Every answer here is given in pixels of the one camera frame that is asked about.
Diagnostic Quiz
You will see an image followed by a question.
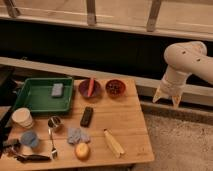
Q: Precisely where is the black remote block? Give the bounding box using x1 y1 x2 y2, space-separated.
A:
80 107 93 127

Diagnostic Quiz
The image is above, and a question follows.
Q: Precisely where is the blue round lid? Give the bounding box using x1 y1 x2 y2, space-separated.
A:
20 130 39 148

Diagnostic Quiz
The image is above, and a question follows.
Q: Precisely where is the yellow apple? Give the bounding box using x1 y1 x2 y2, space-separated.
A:
74 143 90 160

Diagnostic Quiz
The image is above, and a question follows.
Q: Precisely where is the red carrot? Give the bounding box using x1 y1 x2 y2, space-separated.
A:
87 78 95 97

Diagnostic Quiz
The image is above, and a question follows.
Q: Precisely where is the blue crumpled cloth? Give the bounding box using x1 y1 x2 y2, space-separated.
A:
67 128 90 145

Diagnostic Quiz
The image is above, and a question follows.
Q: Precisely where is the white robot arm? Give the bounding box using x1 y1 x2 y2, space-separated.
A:
152 41 213 108

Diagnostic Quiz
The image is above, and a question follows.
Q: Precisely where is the red orange bowl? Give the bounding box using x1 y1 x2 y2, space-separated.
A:
105 79 126 98

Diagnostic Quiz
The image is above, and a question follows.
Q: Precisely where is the grey blue sponge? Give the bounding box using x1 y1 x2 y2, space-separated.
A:
51 83 64 97

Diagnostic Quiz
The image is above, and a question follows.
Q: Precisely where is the yellow corn cob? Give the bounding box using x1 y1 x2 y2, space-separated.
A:
104 129 125 158

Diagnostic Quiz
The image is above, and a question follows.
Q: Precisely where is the metal fork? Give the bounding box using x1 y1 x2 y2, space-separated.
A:
48 128 58 159

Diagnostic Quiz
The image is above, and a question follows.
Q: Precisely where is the white paper cup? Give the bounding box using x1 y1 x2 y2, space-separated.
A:
12 108 34 128

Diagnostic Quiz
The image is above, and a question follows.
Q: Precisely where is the purple bowl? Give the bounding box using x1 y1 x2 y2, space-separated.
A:
78 79 101 98

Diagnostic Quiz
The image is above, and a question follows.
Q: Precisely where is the green plastic tray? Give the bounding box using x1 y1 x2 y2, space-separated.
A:
13 77 74 116

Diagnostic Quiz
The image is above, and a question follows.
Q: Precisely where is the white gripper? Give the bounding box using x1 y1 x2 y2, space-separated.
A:
152 67 189 108

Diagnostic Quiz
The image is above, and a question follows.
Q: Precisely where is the dark spatula tool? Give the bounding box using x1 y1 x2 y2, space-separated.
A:
9 148 51 163

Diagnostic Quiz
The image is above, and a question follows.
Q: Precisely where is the metal cup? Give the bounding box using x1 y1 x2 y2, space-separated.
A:
48 116 62 132

